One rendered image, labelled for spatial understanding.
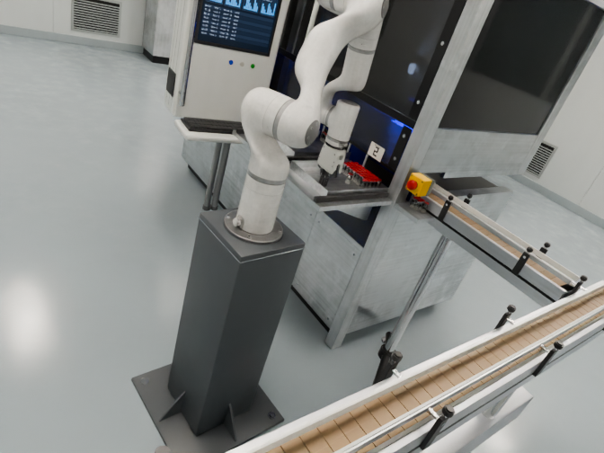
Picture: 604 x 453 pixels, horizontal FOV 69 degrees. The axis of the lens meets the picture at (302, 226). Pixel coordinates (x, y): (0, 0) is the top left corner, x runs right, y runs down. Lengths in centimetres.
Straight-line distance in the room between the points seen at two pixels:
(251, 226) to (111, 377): 98
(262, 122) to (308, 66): 19
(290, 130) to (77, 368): 135
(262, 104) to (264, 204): 28
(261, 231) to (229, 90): 119
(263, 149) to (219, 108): 116
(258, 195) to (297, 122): 25
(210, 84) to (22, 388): 154
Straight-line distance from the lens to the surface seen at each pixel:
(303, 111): 118
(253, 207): 131
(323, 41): 127
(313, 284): 235
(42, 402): 199
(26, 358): 213
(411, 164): 183
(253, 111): 124
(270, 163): 125
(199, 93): 235
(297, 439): 81
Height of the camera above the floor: 158
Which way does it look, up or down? 29 degrees down
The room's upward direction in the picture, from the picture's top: 18 degrees clockwise
